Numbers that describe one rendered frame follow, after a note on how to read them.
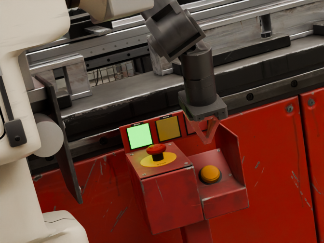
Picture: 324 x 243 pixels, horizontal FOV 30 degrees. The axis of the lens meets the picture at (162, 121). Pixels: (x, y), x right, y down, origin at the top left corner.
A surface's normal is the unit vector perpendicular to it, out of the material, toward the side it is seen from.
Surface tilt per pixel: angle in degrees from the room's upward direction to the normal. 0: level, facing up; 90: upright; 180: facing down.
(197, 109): 15
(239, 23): 90
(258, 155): 90
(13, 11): 82
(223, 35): 90
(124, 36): 90
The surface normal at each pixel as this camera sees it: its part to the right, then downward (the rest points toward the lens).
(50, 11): 0.45, 0.03
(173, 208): 0.23, 0.24
